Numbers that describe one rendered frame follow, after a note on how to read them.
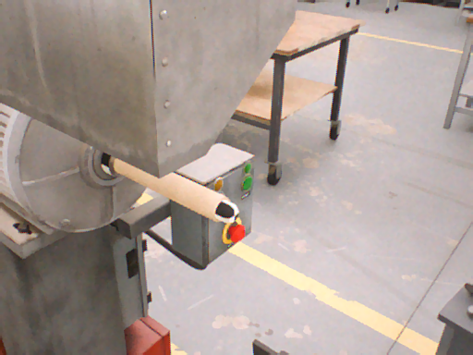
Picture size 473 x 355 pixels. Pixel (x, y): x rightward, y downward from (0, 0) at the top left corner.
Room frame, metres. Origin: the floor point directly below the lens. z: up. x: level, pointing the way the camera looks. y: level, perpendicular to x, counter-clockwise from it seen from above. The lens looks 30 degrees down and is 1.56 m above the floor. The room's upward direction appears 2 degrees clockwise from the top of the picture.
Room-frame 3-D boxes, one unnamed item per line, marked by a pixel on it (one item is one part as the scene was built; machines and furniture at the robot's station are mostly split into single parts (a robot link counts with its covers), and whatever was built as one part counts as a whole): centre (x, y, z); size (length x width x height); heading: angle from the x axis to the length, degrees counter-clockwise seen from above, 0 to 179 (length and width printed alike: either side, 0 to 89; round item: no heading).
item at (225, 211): (0.46, 0.01, 1.25); 0.02 x 0.02 x 0.02; 52
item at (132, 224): (0.81, 0.16, 1.02); 0.19 x 0.04 x 0.04; 142
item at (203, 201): (0.52, 0.09, 1.25); 0.18 x 0.03 x 0.03; 52
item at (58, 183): (0.72, 0.33, 1.25); 0.41 x 0.27 x 0.26; 52
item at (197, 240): (0.85, 0.12, 0.99); 0.24 x 0.21 x 0.26; 52
